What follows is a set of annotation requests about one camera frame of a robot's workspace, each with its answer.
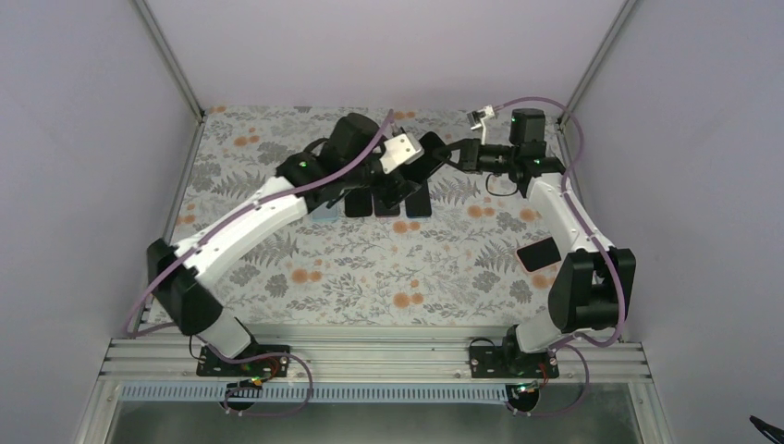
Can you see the aluminium corner post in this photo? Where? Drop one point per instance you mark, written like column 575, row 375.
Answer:
column 617, row 25
column 170, row 60

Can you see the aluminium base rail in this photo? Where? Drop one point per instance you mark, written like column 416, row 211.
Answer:
column 357, row 354

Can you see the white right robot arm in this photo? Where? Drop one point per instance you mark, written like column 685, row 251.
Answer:
column 592, row 290

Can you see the perforated cable tray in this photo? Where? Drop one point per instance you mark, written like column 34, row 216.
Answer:
column 320, row 392

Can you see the phone in peach case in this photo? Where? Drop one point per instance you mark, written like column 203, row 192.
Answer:
column 538, row 255

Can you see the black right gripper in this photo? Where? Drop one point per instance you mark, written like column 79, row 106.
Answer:
column 468, row 154

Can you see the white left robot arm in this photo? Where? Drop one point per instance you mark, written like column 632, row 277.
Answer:
column 357, row 155

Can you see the black phone case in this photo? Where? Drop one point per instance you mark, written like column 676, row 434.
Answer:
column 359, row 203

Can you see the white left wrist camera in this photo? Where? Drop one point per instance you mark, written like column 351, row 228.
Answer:
column 398, row 151

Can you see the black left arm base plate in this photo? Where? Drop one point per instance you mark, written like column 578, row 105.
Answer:
column 210, row 365

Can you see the black phone without case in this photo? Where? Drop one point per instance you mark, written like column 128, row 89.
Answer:
column 425, row 166

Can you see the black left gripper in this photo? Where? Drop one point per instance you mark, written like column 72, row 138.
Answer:
column 398, row 193

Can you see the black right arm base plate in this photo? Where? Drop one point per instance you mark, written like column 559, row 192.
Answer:
column 494, row 362

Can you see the light blue case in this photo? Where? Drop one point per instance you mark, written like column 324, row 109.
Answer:
column 325, row 213

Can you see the aluminium left corner post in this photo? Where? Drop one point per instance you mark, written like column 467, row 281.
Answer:
column 170, row 60

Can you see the aluminium right corner post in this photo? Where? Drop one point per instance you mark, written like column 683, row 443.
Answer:
column 617, row 25

